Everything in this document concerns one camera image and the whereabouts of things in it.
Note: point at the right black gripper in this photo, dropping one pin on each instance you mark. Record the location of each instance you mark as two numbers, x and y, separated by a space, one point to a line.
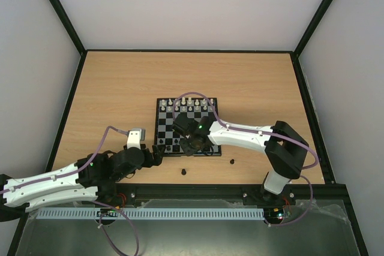
186 142

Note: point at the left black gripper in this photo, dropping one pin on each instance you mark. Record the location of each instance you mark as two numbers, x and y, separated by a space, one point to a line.
158 157

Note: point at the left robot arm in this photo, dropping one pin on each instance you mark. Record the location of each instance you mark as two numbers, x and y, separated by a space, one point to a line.
88 179

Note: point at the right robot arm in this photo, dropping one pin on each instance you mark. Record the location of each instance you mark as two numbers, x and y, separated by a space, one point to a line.
285 149

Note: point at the black silver chess board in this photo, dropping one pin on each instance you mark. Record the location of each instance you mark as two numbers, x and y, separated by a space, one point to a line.
164 120

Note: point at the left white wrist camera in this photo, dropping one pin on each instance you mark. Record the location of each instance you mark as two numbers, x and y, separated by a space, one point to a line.
135 137

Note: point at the grey slotted cable duct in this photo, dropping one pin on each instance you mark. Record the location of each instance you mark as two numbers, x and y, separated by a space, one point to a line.
94 213

